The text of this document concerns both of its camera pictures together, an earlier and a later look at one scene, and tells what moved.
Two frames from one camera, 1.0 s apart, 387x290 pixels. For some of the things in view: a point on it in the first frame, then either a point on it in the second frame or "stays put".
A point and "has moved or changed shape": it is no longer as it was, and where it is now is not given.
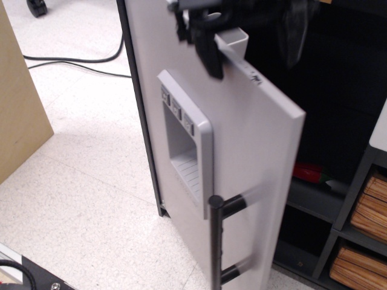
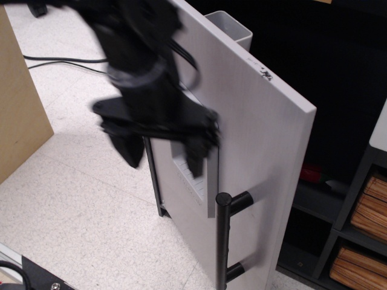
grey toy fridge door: (229, 152) has moved or changed shape
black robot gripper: (195, 20) -> (151, 103)
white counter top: (378, 140) stays put
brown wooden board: (24, 127) stays put
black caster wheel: (37, 7) stays put
